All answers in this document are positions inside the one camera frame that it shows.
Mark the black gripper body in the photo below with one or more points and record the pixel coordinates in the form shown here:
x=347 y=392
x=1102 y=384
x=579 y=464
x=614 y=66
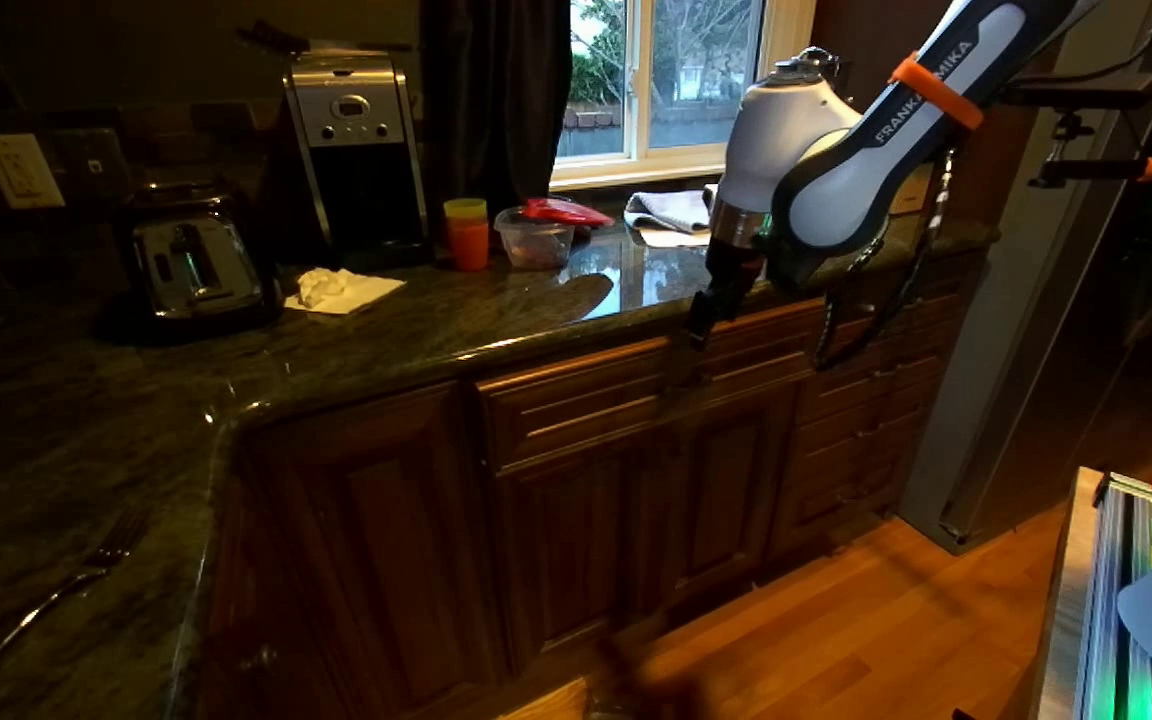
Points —
x=736 y=244

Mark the wooden kitchen drawer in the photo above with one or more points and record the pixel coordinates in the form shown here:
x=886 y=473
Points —
x=758 y=351

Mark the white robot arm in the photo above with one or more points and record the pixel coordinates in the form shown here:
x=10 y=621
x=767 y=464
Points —
x=868 y=146

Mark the wooden cabinet drawer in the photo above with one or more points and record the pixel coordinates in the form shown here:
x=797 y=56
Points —
x=579 y=400

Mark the clear plastic container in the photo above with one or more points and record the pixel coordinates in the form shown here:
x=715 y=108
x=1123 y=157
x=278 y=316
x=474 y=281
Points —
x=540 y=236

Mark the white framed window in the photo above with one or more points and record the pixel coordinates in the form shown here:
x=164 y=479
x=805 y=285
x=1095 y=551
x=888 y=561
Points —
x=662 y=81

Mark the orange plastic cup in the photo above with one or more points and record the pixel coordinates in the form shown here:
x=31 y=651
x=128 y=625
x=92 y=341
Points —
x=465 y=236

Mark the dark curtain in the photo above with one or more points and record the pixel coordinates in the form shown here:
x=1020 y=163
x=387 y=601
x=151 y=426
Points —
x=496 y=92

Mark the stainless steel refrigerator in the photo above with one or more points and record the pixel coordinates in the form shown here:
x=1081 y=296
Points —
x=1016 y=334

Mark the white paper napkin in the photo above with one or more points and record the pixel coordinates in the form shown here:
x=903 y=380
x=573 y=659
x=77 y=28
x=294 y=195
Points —
x=343 y=290

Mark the steel drip coffee maker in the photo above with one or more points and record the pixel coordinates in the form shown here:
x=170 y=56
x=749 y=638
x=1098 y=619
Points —
x=357 y=146

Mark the dark wood base cabinet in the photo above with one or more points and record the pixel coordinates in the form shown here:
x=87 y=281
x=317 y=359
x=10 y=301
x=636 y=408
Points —
x=378 y=535

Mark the metal robot cart platform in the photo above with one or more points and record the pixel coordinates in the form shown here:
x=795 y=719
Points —
x=1098 y=601

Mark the black chrome toaster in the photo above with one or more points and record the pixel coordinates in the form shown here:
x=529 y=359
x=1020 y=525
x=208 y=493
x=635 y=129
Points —
x=190 y=265

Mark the dark wall outlet plate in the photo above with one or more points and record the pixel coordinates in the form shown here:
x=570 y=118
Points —
x=98 y=163

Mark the white wall switch plate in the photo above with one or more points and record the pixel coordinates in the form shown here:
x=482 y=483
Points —
x=22 y=169

